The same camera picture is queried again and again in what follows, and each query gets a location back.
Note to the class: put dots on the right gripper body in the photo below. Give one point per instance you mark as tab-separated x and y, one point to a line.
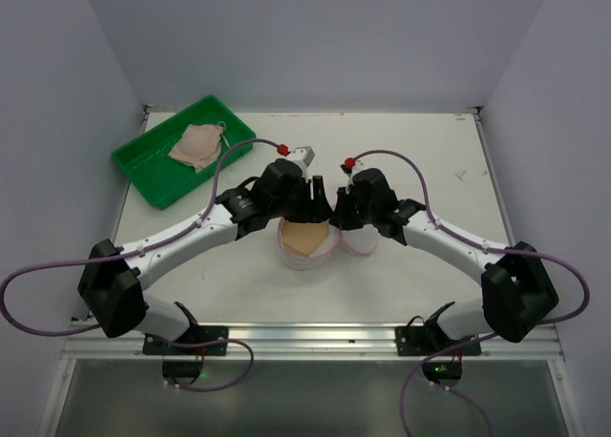
348	210

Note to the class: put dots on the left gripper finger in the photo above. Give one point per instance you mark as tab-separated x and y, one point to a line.
297	208
317	208

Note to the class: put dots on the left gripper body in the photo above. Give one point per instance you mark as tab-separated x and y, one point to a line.
308	206

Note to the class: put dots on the white mesh laundry bag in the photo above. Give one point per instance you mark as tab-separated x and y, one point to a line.
304	246

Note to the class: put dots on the pink beige bra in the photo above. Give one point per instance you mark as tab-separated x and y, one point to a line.
199	146

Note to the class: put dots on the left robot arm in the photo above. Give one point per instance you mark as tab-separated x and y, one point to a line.
115	281

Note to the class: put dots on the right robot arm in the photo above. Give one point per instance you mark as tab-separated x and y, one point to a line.
516	291

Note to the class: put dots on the green plastic tray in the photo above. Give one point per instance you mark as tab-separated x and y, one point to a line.
161	180

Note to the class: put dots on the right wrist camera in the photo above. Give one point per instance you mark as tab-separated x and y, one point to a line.
350	173

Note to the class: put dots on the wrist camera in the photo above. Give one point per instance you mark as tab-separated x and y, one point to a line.
350	173
302	156

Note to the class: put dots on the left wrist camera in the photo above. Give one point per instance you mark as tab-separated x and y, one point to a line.
302	156

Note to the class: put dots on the aluminium mounting rail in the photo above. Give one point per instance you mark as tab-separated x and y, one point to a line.
316	342

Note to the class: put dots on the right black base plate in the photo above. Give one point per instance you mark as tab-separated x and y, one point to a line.
417	338

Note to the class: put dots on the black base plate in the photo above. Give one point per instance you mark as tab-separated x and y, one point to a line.
417	338
182	365

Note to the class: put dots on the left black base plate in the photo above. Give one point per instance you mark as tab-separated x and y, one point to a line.
182	365

